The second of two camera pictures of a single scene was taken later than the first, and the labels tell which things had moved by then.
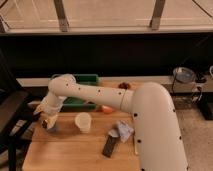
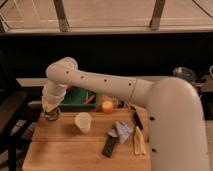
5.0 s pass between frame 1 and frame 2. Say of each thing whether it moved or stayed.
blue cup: moved
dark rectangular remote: stayed
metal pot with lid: stayed
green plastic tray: stayed
